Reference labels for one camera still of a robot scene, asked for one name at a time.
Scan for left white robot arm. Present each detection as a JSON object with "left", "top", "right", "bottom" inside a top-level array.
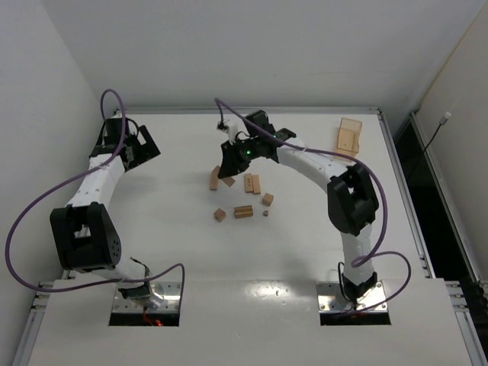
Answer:
[{"left": 50, "top": 117, "right": 160, "bottom": 302}]

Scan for printed light wood block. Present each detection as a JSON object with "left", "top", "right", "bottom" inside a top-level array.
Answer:
[{"left": 244, "top": 173, "right": 254, "bottom": 193}]

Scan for purple cable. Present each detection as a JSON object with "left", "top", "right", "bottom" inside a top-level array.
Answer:
[
  {"left": 4, "top": 88, "right": 186, "bottom": 294},
  {"left": 213, "top": 97, "right": 413, "bottom": 316}
]

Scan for right small wood block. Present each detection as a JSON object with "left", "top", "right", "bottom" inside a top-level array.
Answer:
[{"left": 262, "top": 193, "right": 274, "bottom": 207}]

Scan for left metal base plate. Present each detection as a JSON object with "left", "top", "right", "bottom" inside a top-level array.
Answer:
[{"left": 111, "top": 281, "right": 183, "bottom": 313}]

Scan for clear amber plastic box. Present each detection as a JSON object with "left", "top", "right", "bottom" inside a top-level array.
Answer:
[{"left": 335, "top": 117, "right": 362, "bottom": 158}]

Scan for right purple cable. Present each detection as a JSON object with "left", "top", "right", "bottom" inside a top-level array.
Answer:
[{"left": 213, "top": 97, "right": 413, "bottom": 316}]

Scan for grey wall cable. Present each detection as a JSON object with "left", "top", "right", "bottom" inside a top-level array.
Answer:
[{"left": 422, "top": 111, "right": 452, "bottom": 153}]

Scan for tilted small wood block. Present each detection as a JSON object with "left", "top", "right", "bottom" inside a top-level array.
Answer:
[{"left": 213, "top": 208, "right": 226, "bottom": 222}]

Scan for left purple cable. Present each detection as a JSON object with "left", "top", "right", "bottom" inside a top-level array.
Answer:
[{"left": 4, "top": 88, "right": 186, "bottom": 294}]

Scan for dark striped wood block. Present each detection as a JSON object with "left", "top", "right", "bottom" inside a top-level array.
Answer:
[{"left": 234, "top": 205, "right": 254, "bottom": 219}]

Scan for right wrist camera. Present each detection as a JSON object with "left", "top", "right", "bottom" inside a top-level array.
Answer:
[{"left": 217, "top": 120, "right": 239, "bottom": 141}]

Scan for metal base plate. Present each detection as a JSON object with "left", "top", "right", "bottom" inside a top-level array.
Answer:
[
  {"left": 316, "top": 281, "right": 388, "bottom": 313},
  {"left": 111, "top": 281, "right": 183, "bottom": 313}
]

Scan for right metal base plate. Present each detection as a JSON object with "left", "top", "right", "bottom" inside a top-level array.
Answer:
[{"left": 316, "top": 281, "right": 388, "bottom": 313}]

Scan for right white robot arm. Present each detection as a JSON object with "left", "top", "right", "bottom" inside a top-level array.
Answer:
[{"left": 217, "top": 110, "right": 379, "bottom": 303}]

